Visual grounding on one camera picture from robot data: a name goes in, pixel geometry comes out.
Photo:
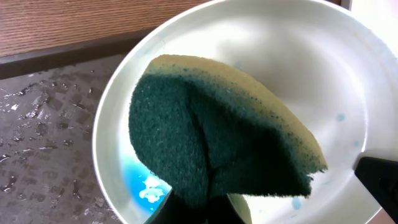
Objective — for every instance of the brown serving tray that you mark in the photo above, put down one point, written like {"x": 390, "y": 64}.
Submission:
{"x": 48, "y": 104}

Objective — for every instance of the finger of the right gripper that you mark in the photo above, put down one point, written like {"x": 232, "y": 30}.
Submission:
{"x": 379, "y": 176}

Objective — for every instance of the green yellow sponge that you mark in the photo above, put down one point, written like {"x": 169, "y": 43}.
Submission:
{"x": 210, "y": 130}

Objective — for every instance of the white plate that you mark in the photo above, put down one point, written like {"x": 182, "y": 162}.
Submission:
{"x": 332, "y": 72}

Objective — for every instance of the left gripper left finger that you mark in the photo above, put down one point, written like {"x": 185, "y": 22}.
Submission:
{"x": 175, "y": 211}

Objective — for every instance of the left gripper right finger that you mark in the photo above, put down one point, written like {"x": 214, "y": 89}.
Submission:
{"x": 230, "y": 209}

